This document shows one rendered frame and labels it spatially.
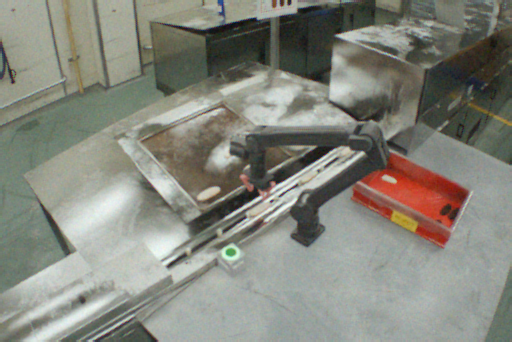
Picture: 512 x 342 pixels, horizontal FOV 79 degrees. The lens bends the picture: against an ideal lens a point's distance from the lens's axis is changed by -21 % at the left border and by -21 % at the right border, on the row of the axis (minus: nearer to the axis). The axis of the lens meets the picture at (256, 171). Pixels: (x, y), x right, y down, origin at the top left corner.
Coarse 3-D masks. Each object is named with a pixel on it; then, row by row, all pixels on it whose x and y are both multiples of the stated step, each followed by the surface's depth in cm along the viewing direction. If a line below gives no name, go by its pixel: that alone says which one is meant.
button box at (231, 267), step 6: (228, 246) 128; (234, 246) 128; (222, 252) 126; (240, 252) 125; (222, 258) 124; (240, 258) 124; (216, 264) 129; (222, 264) 126; (228, 264) 122; (234, 264) 123; (240, 264) 126; (228, 270) 124; (234, 270) 125; (240, 270) 128
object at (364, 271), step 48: (432, 144) 189; (480, 192) 157; (288, 240) 139; (336, 240) 139; (384, 240) 137; (480, 240) 133; (192, 288) 122; (240, 288) 122; (288, 288) 122; (336, 288) 121; (384, 288) 120; (432, 288) 118; (480, 288) 115; (192, 336) 107; (240, 336) 107; (288, 336) 107; (336, 336) 106; (384, 336) 105; (432, 336) 102; (480, 336) 100
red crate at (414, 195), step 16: (400, 176) 167; (384, 192) 159; (400, 192) 158; (416, 192) 158; (432, 192) 158; (384, 208) 145; (416, 208) 150; (432, 208) 149; (448, 224) 141; (432, 240) 134; (448, 240) 133
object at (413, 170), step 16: (400, 160) 164; (368, 176) 158; (416, 176) 161; (432, 176) 155; (368, 192) 146; (448, 192) 152; (464, 192) 145; (400, 208) 138; (464, 208) 134; (416, 224) 135; (432, 224) 130
